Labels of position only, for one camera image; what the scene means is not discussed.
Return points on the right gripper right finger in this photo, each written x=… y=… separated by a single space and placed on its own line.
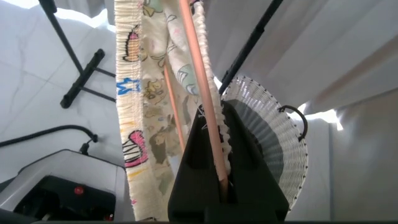
x=255 y=186

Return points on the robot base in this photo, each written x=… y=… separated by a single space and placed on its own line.
x=62 y=174

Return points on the white laundry basket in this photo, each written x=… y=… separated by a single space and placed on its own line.
x=280 y=140

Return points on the black clothes rack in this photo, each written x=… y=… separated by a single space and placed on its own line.
x=82 y=77

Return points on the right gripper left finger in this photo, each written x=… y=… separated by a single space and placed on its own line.
x=192 y=186

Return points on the cream printed garment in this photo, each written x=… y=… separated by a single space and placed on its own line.
x=133 y=93

